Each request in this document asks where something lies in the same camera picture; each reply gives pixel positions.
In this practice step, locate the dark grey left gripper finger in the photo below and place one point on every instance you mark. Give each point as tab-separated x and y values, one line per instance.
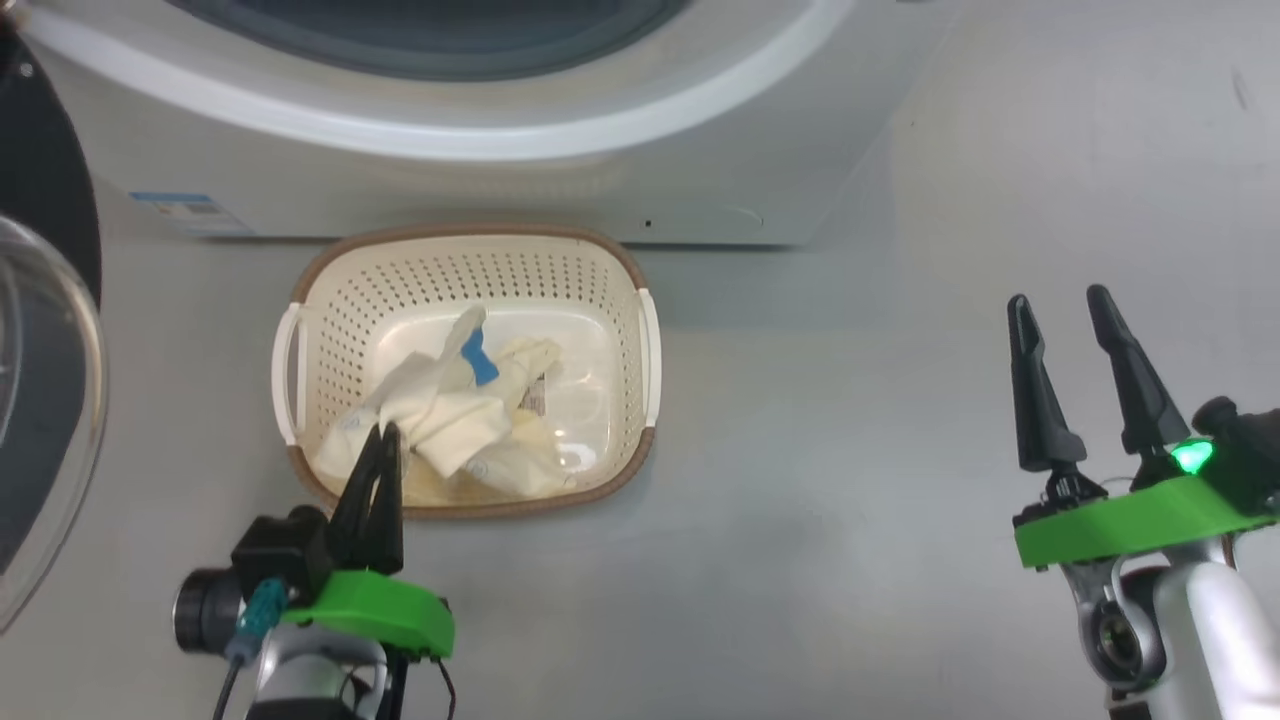
392	530
358	520

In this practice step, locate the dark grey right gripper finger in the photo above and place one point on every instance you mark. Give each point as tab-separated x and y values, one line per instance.
1138	390
1035	400

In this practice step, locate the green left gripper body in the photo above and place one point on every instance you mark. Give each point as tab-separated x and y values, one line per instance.
380	605

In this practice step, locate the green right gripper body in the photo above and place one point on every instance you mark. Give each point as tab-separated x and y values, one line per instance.
1120	525

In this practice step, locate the cream garment with blue trim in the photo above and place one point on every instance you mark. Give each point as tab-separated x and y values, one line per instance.
450	420

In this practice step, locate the round grey glass washer door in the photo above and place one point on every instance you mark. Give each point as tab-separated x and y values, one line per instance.
45	160

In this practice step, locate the white basket label sticker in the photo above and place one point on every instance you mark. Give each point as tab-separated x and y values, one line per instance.
534	395

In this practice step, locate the cream perforated laundry basket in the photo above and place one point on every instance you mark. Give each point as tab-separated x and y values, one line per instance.
330	300

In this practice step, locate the white front-loading washing machine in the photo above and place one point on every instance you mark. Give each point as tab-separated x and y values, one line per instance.
500	180

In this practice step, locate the blue energy label sticker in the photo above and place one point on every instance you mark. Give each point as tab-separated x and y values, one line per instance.
190	213

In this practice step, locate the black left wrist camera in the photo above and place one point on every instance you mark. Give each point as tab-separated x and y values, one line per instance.
280	550

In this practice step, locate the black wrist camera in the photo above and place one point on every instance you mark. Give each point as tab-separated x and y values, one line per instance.
280	550
1245	450

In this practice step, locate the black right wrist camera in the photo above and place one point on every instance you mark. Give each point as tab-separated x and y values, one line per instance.
1245	450

